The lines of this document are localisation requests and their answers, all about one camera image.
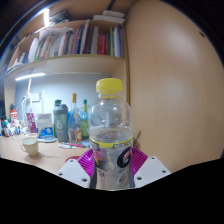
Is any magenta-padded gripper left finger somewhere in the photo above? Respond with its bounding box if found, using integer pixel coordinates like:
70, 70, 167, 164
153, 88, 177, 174
56, 148, 98, 190

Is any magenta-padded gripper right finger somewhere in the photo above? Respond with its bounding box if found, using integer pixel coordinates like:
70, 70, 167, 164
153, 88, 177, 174
129, 146, 172, 189

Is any clear drink bottle yellow cap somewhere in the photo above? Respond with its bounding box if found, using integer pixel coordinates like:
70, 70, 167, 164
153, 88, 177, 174
87, 77, 136, 191

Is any pink pen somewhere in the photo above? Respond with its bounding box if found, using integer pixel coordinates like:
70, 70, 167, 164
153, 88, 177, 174
58, 142, 84, 149

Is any green glass bottle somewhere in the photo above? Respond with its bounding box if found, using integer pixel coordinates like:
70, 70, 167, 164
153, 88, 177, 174
80, 99, 90, 140

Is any glass bottle orange cap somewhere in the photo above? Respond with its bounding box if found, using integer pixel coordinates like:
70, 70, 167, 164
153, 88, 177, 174
67, 93, 83, 145

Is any light blue plate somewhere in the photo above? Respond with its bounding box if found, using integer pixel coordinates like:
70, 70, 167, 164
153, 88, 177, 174
37, 136, 58, 144

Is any white blue box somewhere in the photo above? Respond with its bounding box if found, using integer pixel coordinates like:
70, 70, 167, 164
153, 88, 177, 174
35, 113, 54, 138

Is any cream ceramic mug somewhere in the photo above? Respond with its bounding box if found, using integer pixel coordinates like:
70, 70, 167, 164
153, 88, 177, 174
19, 133, 40, 157

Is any magenta carton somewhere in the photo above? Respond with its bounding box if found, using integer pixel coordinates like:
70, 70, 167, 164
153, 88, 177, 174
25, 112, 38, 134

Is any red white can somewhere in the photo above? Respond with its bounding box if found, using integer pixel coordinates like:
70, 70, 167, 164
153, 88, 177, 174
9, 109, 18, 126

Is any white ceiling light tube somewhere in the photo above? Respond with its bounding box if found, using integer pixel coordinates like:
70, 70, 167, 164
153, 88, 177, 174
42, 8, 51, 28

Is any white wall socket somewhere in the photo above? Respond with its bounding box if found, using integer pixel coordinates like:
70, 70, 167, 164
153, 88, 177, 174
30, 92, 41, 103

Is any white charging cable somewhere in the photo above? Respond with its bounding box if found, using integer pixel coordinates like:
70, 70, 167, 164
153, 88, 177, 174
18, 94, 33, 128

